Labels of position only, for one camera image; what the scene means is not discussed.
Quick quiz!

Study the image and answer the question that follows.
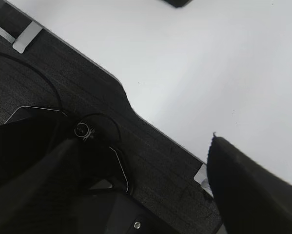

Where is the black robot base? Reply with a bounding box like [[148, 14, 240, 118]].
[[0, 106, 175, 234]]

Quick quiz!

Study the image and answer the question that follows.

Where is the black cable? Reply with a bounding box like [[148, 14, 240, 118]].
[[0, 49, 63, 115]]

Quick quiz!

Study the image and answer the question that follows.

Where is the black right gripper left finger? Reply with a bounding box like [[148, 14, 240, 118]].
[[0, 139, 80, 234]]

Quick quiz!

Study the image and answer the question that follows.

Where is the black fabric bag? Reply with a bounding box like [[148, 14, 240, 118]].
[[163, 0, 192, 8]]

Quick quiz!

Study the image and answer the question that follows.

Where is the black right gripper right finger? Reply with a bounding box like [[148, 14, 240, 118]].
[[207, 136, 292, 234]]

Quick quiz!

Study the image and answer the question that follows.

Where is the silver table leg bracket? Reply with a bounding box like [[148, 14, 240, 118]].
[[12, 21, 42, 54]]

